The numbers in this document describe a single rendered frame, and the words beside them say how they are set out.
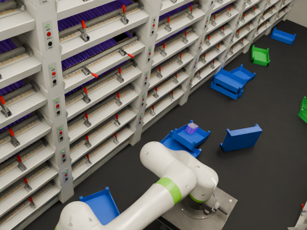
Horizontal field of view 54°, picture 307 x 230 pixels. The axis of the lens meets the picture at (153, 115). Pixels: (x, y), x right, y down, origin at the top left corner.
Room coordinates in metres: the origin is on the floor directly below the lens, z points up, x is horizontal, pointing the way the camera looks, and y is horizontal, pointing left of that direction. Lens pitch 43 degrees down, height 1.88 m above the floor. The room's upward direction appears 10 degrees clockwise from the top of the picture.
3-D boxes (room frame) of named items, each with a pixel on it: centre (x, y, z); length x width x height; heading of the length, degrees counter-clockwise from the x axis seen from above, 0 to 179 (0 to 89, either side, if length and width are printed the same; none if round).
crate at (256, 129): (1.79, -0.75, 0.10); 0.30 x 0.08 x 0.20; 116
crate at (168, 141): (1.59, -0.25, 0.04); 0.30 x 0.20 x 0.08; 58
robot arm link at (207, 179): (0.98, -0.33, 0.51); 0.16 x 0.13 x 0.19; 53
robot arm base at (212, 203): (0.95, -0.39, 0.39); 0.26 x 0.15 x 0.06; 61
